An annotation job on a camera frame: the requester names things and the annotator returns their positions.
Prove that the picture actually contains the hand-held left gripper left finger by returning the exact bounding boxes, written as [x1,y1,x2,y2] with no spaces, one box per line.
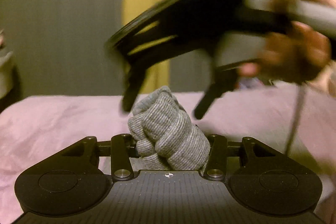
[56,134,137,182]

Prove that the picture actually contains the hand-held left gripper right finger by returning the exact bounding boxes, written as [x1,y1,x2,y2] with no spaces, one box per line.
[203,134,286,180]

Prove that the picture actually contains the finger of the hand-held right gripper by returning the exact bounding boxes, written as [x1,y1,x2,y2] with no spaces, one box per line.
[192,69,238,120]
[121,61,149,112]

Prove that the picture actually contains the grey sock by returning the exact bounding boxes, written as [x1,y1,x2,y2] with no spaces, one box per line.
[127,86,211,171]

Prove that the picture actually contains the person's right forearm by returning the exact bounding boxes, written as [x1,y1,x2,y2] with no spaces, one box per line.
[307,56,336,99]

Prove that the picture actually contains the person's right hand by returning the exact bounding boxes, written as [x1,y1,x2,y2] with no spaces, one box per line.
[238,0,332,83]

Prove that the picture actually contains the pink fleece blanket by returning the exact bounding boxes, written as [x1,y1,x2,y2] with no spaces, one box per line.
[0,81,336,224]

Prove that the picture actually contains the black cable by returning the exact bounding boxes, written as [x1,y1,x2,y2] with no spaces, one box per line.
[286,82,308,157]

